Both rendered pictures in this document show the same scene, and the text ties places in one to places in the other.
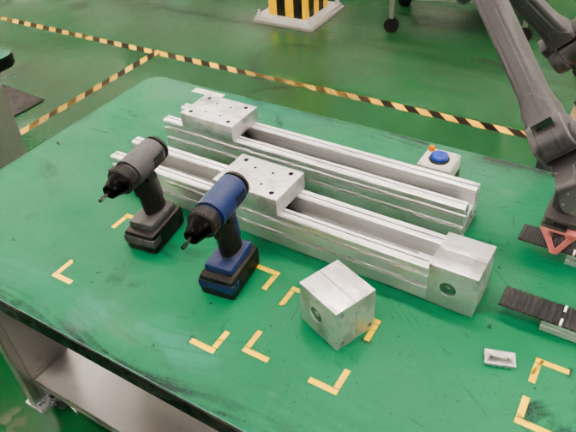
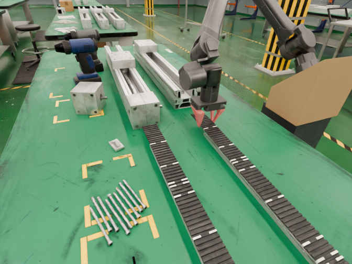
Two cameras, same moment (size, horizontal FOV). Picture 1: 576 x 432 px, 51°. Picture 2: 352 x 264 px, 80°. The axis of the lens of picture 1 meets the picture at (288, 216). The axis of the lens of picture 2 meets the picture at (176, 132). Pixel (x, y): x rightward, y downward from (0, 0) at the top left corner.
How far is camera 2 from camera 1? 0.93 m
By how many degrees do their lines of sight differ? 26
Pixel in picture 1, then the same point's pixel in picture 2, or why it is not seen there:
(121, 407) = not seen: hidden behind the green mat
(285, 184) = (122, 59)
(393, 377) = (76, 129)
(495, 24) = not seen: outside the picture
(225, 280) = (76, 79)
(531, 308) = (150, 133)
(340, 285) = (88, 87)
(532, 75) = (208, 14)
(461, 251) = (143, 97)
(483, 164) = (228, 95)
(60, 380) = not seen: hidden behind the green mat
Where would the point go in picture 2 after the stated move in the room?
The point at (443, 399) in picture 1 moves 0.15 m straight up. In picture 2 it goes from (76, 143) to (62, 101)
